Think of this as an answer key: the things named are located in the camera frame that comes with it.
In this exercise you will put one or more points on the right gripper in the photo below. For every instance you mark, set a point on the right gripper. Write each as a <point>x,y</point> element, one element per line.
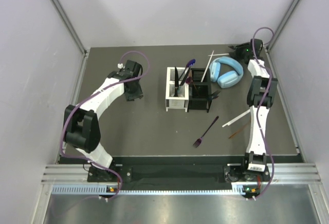
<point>235,55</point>

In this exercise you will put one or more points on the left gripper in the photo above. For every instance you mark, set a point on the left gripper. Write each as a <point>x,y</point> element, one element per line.
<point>138,94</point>

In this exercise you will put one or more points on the white chopstick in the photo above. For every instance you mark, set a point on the white chopstick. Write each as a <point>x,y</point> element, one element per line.
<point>222,54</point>
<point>207,66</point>
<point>236,118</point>

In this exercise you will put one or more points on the light blue headphones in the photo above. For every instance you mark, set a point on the light blue headphones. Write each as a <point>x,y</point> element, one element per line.
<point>229,78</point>

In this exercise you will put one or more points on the black knife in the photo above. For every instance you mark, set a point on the black knife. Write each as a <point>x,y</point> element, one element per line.
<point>176,82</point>

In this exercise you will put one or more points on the blue fork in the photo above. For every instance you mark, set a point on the blue fork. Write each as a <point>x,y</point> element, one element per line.
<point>213,95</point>

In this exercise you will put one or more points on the rainbow spoon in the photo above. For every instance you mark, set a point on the rainbow spoon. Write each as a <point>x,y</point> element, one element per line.
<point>191,63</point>

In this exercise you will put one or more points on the white utensil container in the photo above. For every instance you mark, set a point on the white utensil container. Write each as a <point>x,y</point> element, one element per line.
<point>180,102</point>

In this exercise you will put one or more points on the white-blade green-handle knife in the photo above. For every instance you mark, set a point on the white-blade green-handle knife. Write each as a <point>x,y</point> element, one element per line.
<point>184,79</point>

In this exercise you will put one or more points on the black utensil container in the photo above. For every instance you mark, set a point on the black utensil container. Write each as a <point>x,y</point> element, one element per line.
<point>200,102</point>

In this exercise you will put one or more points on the copper spoon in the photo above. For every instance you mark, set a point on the copper spoon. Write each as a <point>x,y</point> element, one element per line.
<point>239,130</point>

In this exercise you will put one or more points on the purple fork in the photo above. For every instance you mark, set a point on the purple fork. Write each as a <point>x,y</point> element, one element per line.
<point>198,142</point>

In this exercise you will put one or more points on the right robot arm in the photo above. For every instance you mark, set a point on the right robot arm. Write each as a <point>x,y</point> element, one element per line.
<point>260,99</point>

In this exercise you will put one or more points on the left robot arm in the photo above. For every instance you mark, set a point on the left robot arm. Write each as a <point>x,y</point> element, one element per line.
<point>81,128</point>

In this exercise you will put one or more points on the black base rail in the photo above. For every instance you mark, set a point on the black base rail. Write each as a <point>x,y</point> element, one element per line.
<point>178,172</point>

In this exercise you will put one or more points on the perforated cable duct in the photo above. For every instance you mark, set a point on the perforated cable duct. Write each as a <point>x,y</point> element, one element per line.
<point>92,189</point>

